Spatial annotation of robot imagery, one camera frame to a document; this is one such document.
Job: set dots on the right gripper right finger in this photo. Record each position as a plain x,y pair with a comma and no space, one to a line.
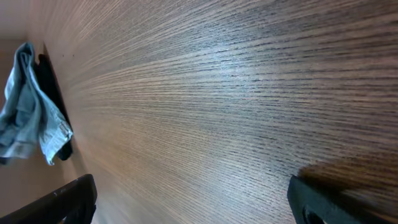
314,203

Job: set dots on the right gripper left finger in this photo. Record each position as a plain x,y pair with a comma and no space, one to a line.
72,203

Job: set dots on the light blue denim shorts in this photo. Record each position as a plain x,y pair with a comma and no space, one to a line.
21,112

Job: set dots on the black folded shorts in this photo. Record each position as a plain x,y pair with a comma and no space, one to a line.
55,130

